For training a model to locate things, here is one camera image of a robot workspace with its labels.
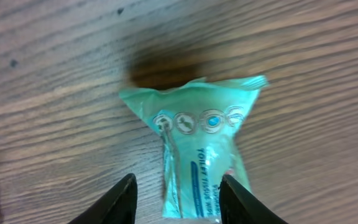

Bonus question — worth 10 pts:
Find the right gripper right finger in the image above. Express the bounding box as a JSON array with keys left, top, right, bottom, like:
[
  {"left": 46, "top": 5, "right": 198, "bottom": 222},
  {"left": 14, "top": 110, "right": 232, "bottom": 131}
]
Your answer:
[{"left": 219, "top": 174, "right": 288, "bottom": 224}]

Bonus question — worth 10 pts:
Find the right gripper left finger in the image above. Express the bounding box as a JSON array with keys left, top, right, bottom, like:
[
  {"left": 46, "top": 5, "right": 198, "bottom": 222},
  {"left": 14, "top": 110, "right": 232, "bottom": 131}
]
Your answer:
[{"left": 69, "top": 173, "right": 138, "bottom": 224}]

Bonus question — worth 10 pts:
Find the teal tissue wipes pack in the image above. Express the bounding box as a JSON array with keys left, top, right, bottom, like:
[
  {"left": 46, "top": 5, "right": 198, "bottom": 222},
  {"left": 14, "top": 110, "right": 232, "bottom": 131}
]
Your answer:
[{"left": 119, "top": 75, "right": 268, "bottom": 218}]

